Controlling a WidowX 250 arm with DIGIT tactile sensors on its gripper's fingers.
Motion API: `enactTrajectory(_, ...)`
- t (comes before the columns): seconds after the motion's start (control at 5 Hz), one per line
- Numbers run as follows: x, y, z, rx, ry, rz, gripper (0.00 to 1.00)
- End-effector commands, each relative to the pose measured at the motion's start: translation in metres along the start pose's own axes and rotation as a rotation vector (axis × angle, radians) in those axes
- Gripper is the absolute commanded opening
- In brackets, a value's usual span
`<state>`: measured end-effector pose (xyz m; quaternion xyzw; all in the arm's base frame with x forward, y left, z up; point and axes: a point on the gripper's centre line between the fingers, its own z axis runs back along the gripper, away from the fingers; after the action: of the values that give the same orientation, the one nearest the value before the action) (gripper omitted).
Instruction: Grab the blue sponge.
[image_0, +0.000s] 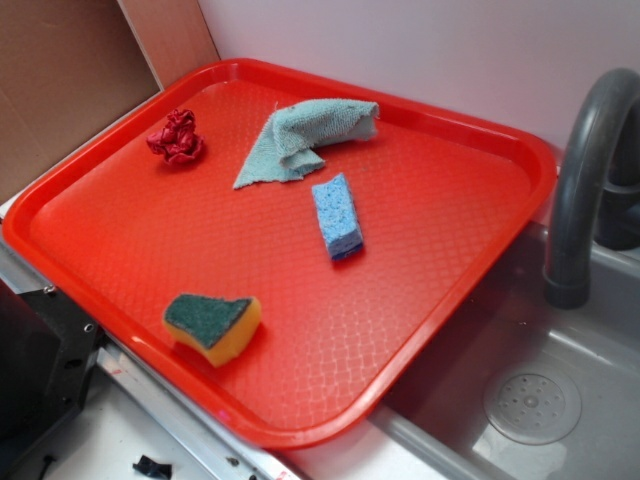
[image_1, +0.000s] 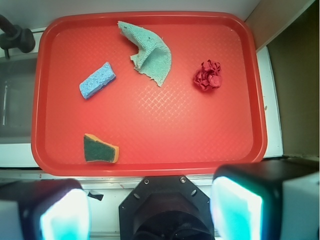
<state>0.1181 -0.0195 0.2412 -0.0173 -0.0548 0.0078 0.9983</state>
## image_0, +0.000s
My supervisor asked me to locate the black tape scrap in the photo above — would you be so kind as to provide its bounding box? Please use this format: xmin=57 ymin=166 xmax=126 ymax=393
xmin=132 ymin=455 xmax=173 ymax=480

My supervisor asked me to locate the yellow green scrub sponge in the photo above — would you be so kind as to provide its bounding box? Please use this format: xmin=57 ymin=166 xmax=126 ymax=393
xmin=163 ymin=294 xmax=262 ymax=368

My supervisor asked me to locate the aluminium frame rail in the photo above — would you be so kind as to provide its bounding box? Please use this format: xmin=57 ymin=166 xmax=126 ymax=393
xmin=0 ymin=240 xmax=301 ymax=480

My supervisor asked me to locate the brown cardboard panel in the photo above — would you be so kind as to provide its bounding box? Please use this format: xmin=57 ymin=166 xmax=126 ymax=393
xmin=1 ymin=1 xmax=219 ymax=201

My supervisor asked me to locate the red plastic tray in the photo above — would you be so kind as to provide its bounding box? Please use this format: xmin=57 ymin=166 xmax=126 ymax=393
xmin=2 ymin=59 xmax=556 ymax=450

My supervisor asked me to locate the blue sponge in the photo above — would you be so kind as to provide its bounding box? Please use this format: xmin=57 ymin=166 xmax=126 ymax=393
xmin=311 ymin=173 xmax=364 ymax=261

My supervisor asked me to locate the light blue terry cloth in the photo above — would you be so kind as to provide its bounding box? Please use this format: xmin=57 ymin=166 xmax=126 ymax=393
xmin=233 ymin=98 xmax=380 ymax=190

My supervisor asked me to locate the grey plastic sink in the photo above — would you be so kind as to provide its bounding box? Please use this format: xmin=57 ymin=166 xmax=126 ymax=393
xmin=284 ymin=219 xmax=640 ymax=480

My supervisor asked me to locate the grey plastic faucet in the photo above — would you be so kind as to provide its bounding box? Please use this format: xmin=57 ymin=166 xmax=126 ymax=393
xmin=543 ymin=68 xmax=639 ymax=309

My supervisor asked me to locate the crumpled red foil ball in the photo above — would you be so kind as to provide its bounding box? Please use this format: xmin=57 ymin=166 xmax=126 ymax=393
xmin=146 ymin=109 xmax=204 ymax=165

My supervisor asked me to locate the round sink drain cover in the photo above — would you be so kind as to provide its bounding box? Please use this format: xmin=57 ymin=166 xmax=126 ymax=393
xmin=483 ymin=363 xmax=582 ymax=446

